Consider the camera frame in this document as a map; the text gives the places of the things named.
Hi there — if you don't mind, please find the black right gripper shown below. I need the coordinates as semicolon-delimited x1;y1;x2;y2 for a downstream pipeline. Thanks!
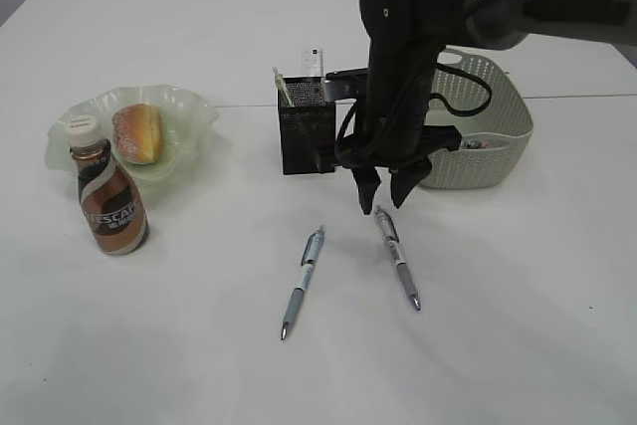
334;42;461;215

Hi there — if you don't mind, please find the white-grey pen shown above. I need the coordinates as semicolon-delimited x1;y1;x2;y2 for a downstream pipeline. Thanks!
373;205;421;312

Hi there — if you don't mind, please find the paper ball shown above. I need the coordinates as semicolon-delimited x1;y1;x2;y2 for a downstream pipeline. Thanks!
461;138;491;150

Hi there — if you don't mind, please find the blue-grey pen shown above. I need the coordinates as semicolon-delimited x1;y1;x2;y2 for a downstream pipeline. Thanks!
280;225;325;341

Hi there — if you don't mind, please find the clear plastic ruler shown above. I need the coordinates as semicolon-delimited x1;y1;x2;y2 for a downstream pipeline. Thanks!
301;47;324;78

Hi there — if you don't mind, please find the cream barrel pen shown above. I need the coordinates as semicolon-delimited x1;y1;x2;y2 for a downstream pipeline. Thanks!
272;67;295;107

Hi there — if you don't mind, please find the sugared bread roll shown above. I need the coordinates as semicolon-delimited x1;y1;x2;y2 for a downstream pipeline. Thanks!
111;104;164;165

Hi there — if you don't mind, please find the brown Nescafe coffee bottle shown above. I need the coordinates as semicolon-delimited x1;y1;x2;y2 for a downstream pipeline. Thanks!
65;114;149;256

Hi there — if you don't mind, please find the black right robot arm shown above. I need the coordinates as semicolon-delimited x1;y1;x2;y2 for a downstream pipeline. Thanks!
323;0;636;214

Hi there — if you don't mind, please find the black mesh pen holder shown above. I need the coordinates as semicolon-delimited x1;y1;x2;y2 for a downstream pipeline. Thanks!
277;77;338;175

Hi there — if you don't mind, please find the green plastic woven basket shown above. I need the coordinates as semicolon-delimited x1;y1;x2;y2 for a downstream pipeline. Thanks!
420;48;533;190

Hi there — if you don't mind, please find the green wavy glass plate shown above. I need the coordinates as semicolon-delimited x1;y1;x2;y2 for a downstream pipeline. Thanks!
45;85;219;187

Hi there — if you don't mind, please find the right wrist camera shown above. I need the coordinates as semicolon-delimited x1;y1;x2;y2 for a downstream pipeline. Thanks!
322;68;367;102

